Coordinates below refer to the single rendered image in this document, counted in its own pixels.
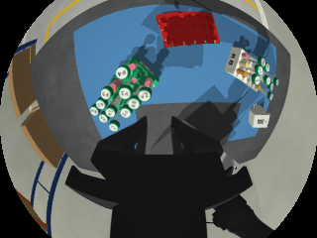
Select red rack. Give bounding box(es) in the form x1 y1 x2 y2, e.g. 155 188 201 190
157 12 220 48

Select white test tube rack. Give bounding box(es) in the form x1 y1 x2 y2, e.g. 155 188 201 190
224 47 258 91

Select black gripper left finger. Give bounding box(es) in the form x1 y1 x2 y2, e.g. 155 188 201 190
94 116 148 155

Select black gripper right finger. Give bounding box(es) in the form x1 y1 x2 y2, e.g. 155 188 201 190
171 116 224 158

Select blue bench mat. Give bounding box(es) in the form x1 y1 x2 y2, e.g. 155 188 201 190
73 4 276 141

